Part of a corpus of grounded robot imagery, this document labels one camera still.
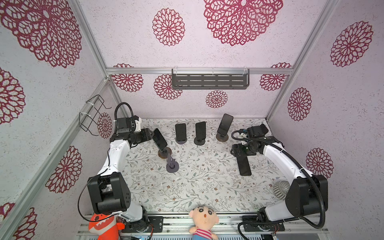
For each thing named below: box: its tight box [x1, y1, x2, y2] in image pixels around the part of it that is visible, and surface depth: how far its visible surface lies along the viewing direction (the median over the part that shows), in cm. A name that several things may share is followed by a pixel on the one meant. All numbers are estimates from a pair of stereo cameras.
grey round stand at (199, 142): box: [194, 137, 206, 146], surface depth 108 cm
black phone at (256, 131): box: [247, 123, 269, 139], surface depth 70 cm
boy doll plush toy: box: [188, 205, 219, 240], surface depth 70 cm
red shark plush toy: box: [88, 213, 126, 240], surface depth 68 cm
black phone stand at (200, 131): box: [195, 121, 206, 142], surface depth 97 cm
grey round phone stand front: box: [166, 153, 180, 173], surface depth 94 cm
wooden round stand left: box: [158, 147, 172, 159], surface depth 102 cm
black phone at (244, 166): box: [236, 156, 252, 176], surface depth 97 cm
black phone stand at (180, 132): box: [175, 123, 187, 142], surface depth 99 cm
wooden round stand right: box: [216, 133, 229, 142], surface depth 111 cm
